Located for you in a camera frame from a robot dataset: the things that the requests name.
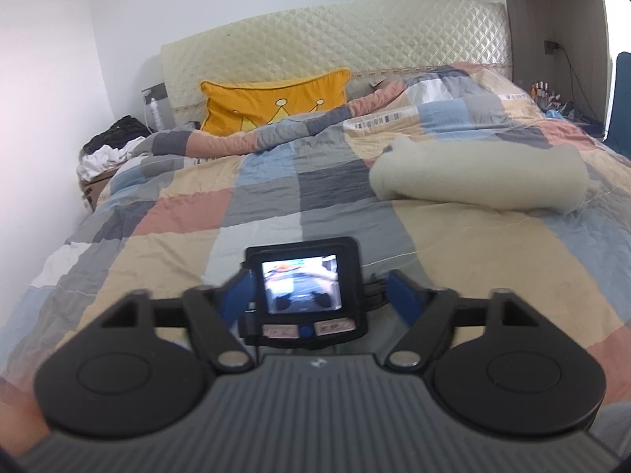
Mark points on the blue chair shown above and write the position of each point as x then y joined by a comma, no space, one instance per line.
622,98

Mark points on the row of small bottles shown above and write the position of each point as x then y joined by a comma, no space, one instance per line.
542,91

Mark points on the person's leg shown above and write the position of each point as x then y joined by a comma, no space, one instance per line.
17,419

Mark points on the white clothes pile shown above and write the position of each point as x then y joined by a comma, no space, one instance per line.
101,160

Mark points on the cream quilted headboard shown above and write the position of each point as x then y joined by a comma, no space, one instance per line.
345,34

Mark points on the cardboard box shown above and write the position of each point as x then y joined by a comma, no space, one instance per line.
93,192

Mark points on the striped fleece blanket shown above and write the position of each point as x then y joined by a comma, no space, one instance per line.
483,177

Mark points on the yellow crown print pillow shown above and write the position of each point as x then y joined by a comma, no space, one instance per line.
246,103

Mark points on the black wall socket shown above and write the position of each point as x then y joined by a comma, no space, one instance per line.
552,46

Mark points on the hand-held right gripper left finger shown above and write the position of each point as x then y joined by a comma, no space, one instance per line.
235,298

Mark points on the patchwork quilt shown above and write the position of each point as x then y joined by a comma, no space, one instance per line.
172,256

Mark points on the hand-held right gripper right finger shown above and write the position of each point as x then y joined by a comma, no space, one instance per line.
404,295

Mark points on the person's grey clothing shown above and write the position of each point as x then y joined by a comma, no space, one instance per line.
614,428

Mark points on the grey and white object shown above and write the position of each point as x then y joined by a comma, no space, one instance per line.
157,108

